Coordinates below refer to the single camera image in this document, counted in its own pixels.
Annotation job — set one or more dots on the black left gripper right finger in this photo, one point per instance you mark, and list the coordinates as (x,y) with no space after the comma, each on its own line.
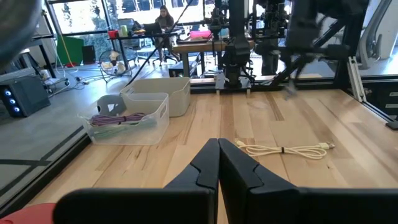
(264,205)

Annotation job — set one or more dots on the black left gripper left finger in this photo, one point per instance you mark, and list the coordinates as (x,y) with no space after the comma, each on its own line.
(174,205)

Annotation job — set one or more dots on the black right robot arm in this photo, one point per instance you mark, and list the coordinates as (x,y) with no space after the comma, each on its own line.
(237,56)

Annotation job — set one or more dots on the black background robot rig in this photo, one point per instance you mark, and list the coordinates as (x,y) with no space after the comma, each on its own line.
(270,62)

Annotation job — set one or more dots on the clear plastic bin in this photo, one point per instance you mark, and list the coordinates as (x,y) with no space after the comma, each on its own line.
(130,135)

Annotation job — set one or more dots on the pink box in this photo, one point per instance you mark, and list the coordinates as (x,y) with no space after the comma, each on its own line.
(200,34)

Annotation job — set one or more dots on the wooden work table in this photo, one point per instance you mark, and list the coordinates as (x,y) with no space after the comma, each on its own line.
(199,46)

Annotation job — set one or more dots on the white plastic bin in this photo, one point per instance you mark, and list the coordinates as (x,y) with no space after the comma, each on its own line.
(177,96)

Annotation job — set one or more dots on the black labelled drawer cabinet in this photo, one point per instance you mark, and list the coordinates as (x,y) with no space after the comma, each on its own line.
(382,102)

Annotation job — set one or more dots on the person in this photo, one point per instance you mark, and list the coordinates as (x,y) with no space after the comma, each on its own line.
(166,21)

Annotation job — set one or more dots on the black slanted pole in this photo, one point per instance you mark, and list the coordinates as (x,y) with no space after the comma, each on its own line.
(155,47)

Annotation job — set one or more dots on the black laptop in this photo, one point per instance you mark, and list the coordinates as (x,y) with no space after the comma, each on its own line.
(152,28)

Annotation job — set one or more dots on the black floor fan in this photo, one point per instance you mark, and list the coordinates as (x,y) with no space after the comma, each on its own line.
(113,65)

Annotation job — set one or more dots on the black office desk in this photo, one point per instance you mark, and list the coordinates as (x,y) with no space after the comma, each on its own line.
(130,37)

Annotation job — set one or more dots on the black speaker box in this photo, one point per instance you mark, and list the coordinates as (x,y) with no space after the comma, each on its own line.
(89,54)

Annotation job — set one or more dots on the light green cup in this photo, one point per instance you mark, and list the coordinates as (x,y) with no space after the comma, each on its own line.
(123,31)

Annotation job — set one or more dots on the red cup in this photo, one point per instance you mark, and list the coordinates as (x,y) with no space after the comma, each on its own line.
(113,34)

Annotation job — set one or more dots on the black computer with blue lights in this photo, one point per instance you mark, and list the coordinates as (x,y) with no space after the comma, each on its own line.
(25,96)

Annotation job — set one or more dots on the green board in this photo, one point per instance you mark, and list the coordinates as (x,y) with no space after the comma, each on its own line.
(73,49)

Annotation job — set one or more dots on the grey equipment cart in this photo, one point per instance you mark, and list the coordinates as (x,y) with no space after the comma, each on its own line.
(15,73)

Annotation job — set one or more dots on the black aluminium table frame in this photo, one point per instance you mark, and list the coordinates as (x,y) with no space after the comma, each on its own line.
(349,37)

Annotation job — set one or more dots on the silver corner bracket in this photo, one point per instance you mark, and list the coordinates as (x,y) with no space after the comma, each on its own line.
(356,81)

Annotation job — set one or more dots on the black table edge bracket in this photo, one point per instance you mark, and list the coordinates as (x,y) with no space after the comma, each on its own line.
(393,125)

